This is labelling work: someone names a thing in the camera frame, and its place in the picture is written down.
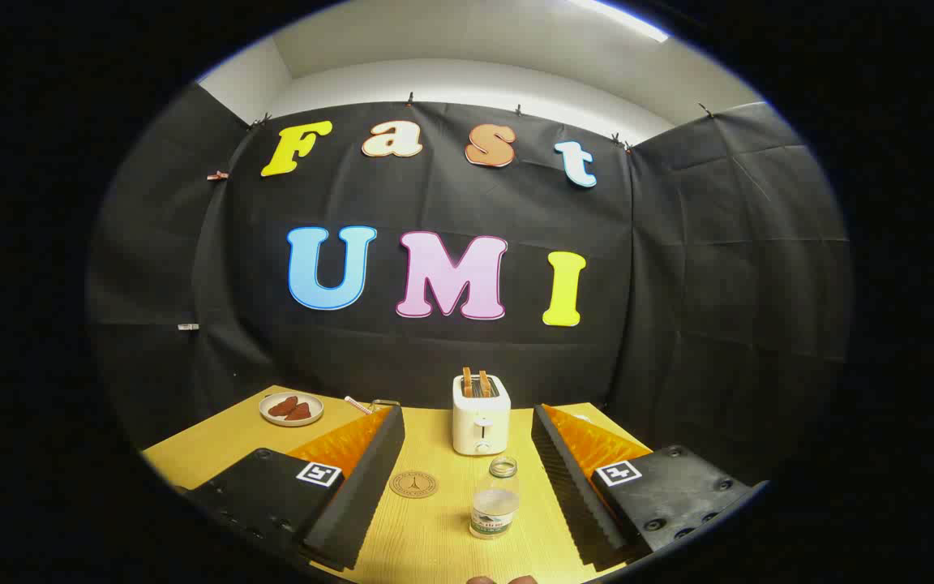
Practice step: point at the red-brown meat piece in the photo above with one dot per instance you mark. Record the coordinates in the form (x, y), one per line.
(299, 413)
(282, 405)

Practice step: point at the round cork coaster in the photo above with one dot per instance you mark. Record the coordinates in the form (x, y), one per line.
(413, 484)

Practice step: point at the white toaster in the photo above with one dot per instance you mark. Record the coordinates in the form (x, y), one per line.
(481, 422)

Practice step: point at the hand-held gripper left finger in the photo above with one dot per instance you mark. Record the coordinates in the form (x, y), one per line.
(362, 495)

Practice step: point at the wooden table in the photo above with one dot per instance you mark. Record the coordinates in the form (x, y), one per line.
(434, 535)

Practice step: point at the white round plate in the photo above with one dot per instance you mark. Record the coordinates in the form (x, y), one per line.
(272, 418)

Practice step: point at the clear plastic juice bottle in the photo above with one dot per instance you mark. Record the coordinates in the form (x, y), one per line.
(494, 507)

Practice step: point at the toast slice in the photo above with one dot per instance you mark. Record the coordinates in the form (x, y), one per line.
(485, 384)
(467, 383)

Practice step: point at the black backdrop cloth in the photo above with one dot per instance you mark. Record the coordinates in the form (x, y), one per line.
(451, 357)

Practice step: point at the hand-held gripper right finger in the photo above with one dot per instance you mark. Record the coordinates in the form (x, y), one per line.
(572, 495)

